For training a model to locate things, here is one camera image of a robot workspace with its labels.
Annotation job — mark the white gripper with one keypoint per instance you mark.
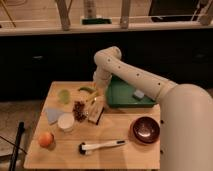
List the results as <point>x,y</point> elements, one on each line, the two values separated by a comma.
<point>101,79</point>

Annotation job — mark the yellow banana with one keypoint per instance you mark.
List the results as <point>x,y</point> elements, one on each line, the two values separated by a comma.
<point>91,97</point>

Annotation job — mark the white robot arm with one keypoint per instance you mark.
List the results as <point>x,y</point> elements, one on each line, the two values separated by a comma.
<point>186,112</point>

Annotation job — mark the green translucent cup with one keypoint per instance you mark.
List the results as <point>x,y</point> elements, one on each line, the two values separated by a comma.
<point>64,96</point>

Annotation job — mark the white plastic cup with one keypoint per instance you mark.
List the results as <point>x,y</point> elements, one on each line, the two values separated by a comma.
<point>66,122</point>

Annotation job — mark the green chili pepper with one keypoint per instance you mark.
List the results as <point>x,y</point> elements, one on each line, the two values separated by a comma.
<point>87,89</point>

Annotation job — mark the wooden block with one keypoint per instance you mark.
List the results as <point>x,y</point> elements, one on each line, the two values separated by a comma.
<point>95,113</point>

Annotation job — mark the green plastic tray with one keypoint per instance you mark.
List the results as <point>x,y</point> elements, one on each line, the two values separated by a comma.
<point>119,94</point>

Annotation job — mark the dark red grapes bunch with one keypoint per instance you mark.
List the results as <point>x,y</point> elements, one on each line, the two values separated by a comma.
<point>78,111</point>

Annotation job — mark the small metal spoon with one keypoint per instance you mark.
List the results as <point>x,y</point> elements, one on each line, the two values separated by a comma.
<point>88,107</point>

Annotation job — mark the blue grey sponge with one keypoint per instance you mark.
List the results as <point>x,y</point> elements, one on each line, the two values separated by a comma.
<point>138,94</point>

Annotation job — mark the light blue cloth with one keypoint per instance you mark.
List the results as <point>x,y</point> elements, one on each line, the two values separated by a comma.
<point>53,114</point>

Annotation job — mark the dark brown bowl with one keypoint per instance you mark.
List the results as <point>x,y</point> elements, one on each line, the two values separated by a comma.
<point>145,130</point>

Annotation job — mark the green object on shelf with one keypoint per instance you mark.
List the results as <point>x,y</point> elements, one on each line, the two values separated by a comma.
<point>96,21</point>

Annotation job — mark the orange fruit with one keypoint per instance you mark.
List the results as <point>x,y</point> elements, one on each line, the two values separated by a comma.
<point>45,139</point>

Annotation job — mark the black pole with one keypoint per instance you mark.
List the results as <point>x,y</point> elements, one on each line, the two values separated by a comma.
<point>16,147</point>

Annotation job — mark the white handled dish brush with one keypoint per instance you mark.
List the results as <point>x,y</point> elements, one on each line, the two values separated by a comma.
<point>86,148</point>

